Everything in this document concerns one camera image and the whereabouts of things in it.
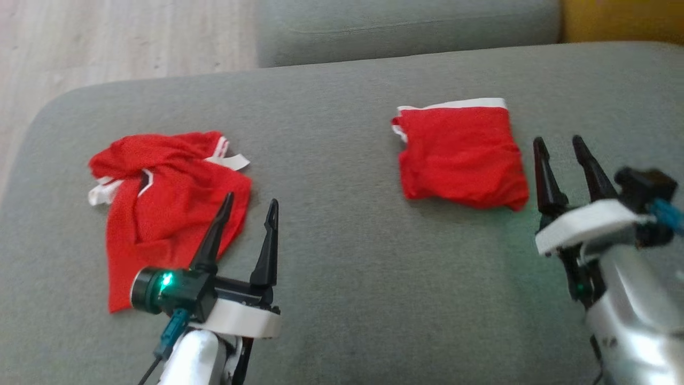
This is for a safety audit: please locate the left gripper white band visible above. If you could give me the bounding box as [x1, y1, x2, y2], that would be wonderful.
[190, 192, 282, 339]

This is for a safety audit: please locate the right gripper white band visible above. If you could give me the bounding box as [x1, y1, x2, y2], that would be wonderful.
[533, 135, 656, 258]

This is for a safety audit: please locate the red basketball jersey white sleeve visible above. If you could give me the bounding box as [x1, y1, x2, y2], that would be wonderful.
[88, 131, 253, 314]

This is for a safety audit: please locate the red shorts white trim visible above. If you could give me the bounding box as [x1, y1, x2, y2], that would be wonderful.
[391, 98, 530, 212]

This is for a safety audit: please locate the grey sofa seat cushion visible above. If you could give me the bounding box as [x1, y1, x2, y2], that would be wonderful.
[0, 42, 684, 385]

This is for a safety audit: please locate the yellow pillow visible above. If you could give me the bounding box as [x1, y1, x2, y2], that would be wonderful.
[560, 0, 684, 46]

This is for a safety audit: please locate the grey sofa back cushion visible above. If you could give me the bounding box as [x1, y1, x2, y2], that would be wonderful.
[255, 0, 562, 68]

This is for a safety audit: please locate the left black cable blue plug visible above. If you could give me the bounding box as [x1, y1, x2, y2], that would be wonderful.
[138, 309, 191, 385]

